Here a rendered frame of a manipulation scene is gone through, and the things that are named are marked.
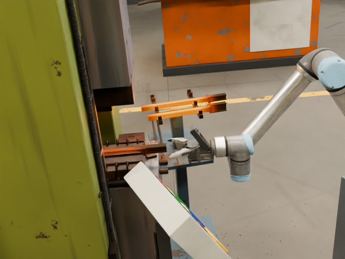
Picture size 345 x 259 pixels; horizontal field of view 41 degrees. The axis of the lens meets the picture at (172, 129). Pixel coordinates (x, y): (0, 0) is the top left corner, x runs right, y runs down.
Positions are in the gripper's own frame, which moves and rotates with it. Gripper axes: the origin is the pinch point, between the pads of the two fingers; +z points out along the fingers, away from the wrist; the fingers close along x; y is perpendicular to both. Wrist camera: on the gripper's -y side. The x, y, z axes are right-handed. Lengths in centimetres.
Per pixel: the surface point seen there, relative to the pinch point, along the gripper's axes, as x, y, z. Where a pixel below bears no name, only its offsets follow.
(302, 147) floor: 154, 100, -108
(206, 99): 52, 3, -22
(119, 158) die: -4.4, 0.8, 20.8
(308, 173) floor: 115, 100, -101
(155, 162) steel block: 1.9, 8.4, 6.2
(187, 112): 38.3, 2.5, -10.8
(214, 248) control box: -70, -5, -12
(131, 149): -0.6, -1.0, 15.7
